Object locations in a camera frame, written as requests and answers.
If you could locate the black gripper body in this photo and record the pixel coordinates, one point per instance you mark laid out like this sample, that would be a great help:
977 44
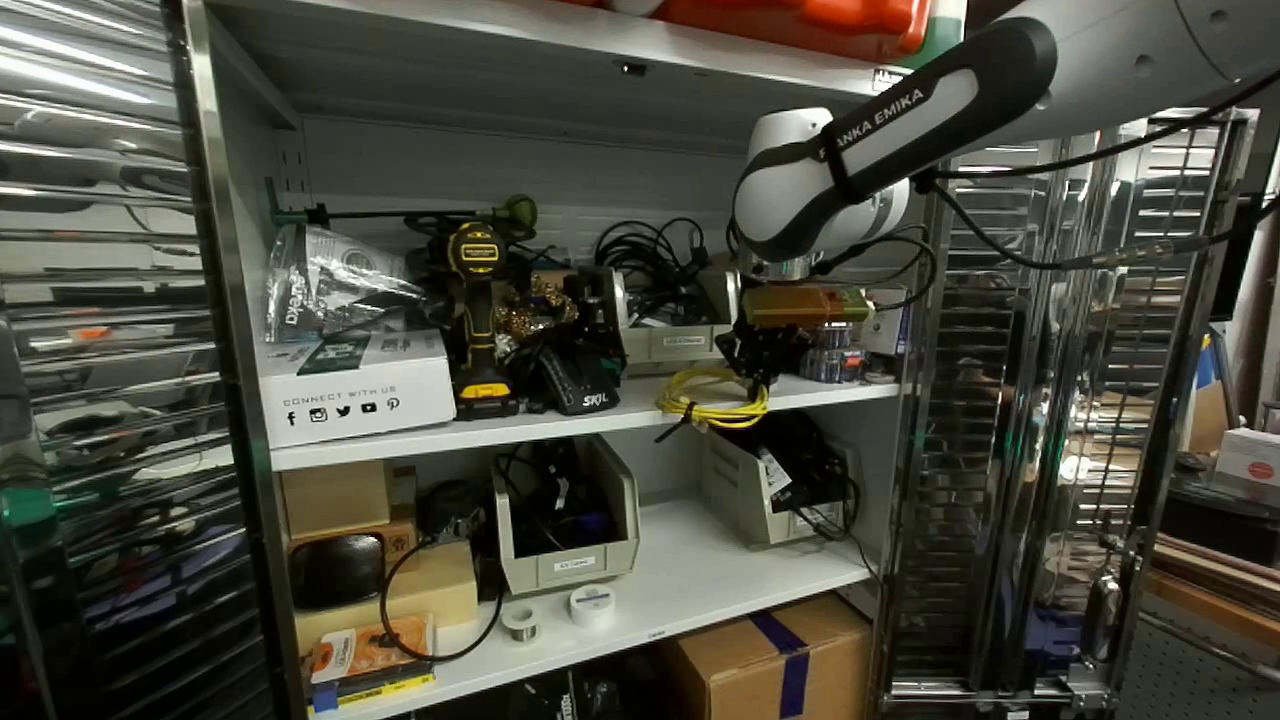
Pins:
781 342

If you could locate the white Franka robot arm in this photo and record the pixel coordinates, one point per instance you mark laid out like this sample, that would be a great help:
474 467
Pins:
800 175

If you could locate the white tray bin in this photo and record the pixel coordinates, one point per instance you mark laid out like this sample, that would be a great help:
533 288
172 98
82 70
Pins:
665 345

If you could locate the tall steel tray rack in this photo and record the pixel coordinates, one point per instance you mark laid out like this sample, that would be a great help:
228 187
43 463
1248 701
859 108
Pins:
1065 401

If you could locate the small dark can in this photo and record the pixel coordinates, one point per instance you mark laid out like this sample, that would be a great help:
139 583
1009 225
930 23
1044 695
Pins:
835 355

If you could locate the small white red box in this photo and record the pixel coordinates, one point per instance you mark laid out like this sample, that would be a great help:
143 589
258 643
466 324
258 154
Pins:
881 322

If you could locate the white storage bin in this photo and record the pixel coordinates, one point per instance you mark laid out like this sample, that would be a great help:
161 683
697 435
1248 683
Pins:
745 503

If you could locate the black tool charger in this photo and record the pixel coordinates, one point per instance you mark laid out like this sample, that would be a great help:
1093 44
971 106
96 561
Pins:
581 345

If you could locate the white metal shelf unit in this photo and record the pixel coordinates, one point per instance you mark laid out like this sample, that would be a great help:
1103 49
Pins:
665 583

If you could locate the grey storage bin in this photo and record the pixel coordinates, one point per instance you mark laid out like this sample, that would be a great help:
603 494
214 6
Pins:
566 567

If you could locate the yellow black power drill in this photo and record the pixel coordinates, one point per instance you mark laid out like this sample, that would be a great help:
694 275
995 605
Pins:
477 322

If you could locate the white tape roll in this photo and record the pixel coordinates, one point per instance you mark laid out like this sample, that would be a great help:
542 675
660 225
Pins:
591 605

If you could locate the cardboard box with blue tape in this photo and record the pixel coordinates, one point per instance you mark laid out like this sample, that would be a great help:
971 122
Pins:
745 664

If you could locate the orange plastic case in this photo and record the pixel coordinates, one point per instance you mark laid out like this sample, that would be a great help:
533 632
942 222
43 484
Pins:
800 23

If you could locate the green clamp with black rod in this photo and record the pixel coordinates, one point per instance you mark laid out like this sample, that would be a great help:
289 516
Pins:
403 212

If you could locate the white printed product box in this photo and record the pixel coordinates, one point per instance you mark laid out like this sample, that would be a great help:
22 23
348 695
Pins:
355 395

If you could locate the clear plastic bag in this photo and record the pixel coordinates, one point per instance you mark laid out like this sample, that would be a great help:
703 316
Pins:
335 281

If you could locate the small cardboard box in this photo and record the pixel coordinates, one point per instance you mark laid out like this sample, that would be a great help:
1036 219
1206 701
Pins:
335 503

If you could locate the black pouch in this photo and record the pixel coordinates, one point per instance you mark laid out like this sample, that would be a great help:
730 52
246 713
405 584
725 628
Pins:
336 569

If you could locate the book with yellow blue cover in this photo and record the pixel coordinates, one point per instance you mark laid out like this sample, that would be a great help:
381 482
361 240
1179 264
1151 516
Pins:
365 661

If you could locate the white carton in background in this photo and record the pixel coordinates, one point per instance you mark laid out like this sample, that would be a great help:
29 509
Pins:
1254 456

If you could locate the wooden planks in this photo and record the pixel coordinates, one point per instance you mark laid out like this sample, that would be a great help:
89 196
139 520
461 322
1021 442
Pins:
1220 583

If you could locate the steel slatted rack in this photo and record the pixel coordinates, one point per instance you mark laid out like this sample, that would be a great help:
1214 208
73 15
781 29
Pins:
93 335

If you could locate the green plastic object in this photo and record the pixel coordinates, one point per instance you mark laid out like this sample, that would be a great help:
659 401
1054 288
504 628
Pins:
24 509

